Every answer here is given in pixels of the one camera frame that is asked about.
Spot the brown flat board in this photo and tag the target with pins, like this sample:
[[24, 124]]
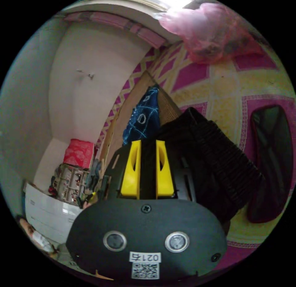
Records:
[[167, 106]]

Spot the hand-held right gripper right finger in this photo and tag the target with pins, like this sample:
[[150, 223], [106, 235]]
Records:
[[164, 171]]

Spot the black pad with red edge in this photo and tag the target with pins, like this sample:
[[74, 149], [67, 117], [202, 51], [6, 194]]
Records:
[[270, 164]]

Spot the person's body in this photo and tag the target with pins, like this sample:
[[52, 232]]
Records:
[[39, 239]]

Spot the pink plastic bag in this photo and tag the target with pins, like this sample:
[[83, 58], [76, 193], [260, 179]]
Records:
[[208, 30]]

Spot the cluttered shelf with red box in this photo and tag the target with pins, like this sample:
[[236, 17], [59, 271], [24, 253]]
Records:
[[69, 180]]

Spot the dark blue patterned garment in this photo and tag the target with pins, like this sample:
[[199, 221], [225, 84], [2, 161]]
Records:
[[143, 106]]

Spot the black pants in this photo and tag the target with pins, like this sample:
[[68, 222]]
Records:
[[208, 157]]

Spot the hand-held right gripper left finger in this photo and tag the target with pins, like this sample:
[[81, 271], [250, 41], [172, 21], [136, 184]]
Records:
[[131, 169]]

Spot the white drawer cupboard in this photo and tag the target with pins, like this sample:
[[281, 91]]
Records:
[[46, 213]]

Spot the bed with pink yellow mat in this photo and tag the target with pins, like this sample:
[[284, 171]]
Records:
[[226, 95]]

